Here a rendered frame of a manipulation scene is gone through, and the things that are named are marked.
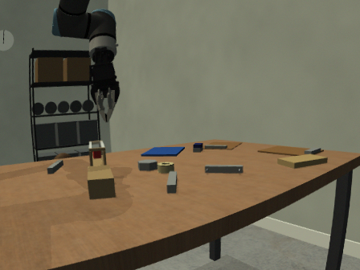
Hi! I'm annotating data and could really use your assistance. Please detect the red cube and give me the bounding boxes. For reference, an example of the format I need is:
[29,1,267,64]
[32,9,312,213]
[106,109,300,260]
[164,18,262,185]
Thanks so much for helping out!
[92,151,101,158]

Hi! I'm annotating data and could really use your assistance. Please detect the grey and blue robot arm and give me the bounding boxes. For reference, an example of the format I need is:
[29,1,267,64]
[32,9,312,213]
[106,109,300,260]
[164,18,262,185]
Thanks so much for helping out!
[52,0,118,58]

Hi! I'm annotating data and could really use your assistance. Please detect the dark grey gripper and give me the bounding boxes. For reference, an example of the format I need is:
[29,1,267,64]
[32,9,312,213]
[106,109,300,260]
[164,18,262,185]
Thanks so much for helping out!
[89,47,120,122]

